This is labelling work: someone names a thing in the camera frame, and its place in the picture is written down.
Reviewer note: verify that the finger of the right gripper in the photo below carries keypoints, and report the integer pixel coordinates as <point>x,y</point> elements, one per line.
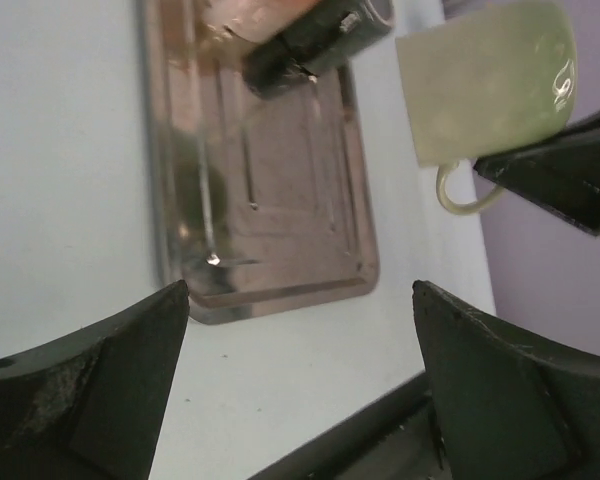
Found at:
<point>561,175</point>

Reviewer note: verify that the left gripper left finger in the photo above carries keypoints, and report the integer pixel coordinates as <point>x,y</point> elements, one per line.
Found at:
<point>90,404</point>

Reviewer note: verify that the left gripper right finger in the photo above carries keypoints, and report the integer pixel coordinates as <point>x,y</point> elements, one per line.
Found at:
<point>510,404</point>

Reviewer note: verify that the green mug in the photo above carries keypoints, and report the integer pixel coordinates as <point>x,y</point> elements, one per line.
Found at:
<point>494,80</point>

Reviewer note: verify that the dark grey mug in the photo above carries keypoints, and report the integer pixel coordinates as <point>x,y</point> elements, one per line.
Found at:
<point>319,41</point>

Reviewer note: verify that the steel tray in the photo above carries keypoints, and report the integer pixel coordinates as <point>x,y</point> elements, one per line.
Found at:
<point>261,206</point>

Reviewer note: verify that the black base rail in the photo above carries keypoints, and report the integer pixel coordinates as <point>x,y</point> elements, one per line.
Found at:
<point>394,437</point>

